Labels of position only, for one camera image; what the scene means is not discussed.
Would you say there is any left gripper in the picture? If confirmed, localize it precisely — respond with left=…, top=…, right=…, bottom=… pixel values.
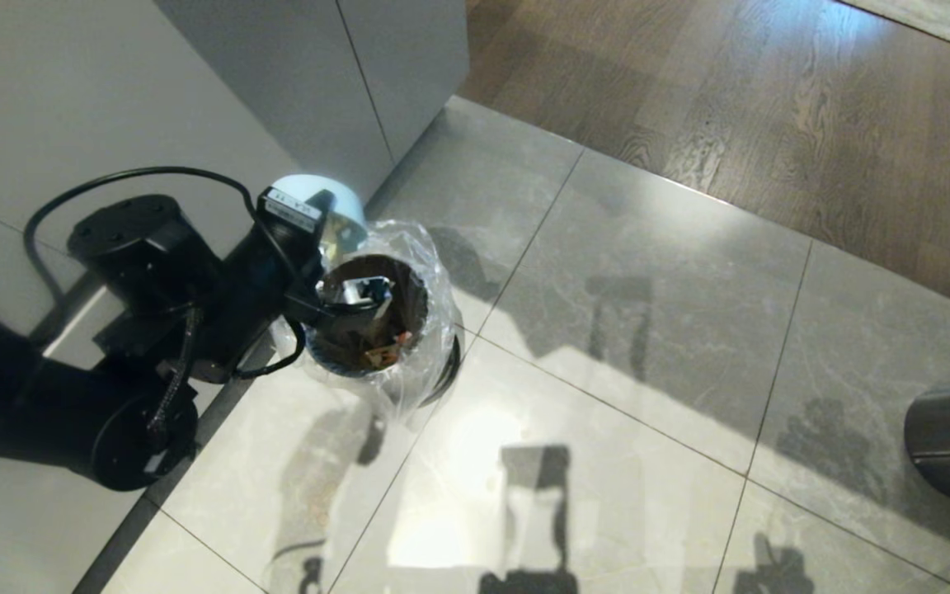
left=185, top=189, right=395, bottom=379

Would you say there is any light blue dish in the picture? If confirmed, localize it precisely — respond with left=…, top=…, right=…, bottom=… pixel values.
left=271, top=174, right=367, bottom=255

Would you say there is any black trash bin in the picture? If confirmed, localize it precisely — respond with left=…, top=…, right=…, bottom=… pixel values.
left=302, top=252, right=464, bottom=408

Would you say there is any trash bin with plastic liner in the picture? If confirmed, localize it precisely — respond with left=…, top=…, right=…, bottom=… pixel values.
left=271, top=219, right=469, bottom=431

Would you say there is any orange food scrap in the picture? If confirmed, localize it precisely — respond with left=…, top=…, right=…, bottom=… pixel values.
left=364, top=330, right=412, bottom=370

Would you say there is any white cabinet door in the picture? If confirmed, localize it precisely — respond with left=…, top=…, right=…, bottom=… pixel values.
left=153, top=0, right=395, bottom=201
left=336, top=0, right=473, bottom=163

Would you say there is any white cabinet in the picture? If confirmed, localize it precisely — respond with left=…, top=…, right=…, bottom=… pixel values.
left=0, top=0, right=473, bottom=594

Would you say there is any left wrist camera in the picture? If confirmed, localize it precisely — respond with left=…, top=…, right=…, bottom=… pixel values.
left=254, top=187, right=321, bottom=248

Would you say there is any black cable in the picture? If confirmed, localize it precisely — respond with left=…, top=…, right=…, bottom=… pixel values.
left=23, top=166, right=260, bottom=302
left=232, top=318, right=308, bottom=381

